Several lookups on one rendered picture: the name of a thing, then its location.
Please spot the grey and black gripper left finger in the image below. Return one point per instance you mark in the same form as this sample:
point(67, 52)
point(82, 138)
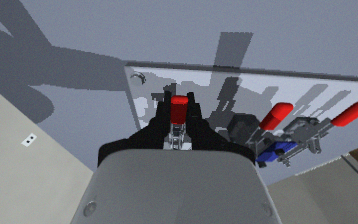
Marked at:
point(151, 137)

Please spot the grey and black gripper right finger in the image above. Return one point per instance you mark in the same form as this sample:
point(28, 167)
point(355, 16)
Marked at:
point(205, 138)

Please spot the white fixture plate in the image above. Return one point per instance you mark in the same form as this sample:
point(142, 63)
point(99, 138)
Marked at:
point(223, 92)

